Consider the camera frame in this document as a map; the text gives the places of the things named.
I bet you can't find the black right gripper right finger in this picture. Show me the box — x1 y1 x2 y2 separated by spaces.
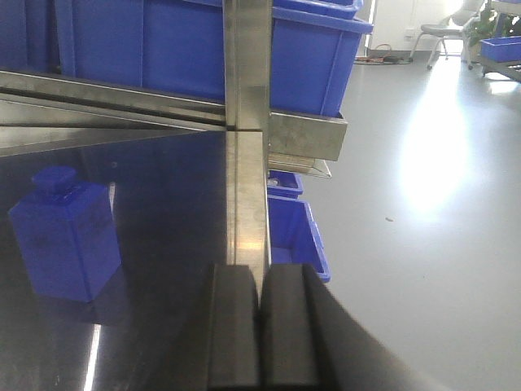
260 265 436 390

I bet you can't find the green potted plant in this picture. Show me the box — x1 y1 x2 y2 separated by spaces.
464 9 520 46

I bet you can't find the lower blue bin beside table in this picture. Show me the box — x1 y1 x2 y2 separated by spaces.
268 195 331 283

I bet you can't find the distant blue tray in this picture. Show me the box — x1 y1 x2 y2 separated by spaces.
480 36 521 63

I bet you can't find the blue bottle-shaped part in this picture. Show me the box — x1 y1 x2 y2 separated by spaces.
8 166 121 302

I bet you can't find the orange cable on floor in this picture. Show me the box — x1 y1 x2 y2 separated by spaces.
354 43 413 65

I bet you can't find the blue bin behind table left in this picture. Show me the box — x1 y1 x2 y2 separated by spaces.
1 0 59 72

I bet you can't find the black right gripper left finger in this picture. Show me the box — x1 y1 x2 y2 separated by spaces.
208 265 260 390

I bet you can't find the steel shelf rack frame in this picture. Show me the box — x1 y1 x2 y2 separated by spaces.
1 1 348 277

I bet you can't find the blue bin behind table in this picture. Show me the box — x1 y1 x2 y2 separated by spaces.
55 1 225 101
1 0 59 72

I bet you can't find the blue bin behind table middle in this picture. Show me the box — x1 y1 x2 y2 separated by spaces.
55 1 225 101

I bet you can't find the blue bin right of post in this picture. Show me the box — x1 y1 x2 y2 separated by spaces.
270 1 373 117

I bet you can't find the small blue bin below shelf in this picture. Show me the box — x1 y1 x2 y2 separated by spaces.
267 170 304 199

